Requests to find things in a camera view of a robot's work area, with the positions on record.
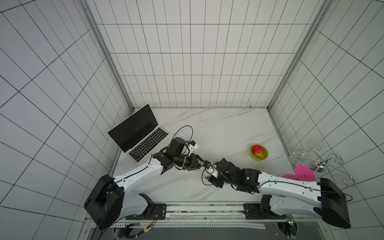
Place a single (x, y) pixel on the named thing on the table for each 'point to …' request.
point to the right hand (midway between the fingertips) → (205, 173)
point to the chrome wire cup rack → (320, 165)
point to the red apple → (258, 151)
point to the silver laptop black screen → (138, 135)
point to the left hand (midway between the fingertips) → (201, 168)
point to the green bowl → (264, 156)
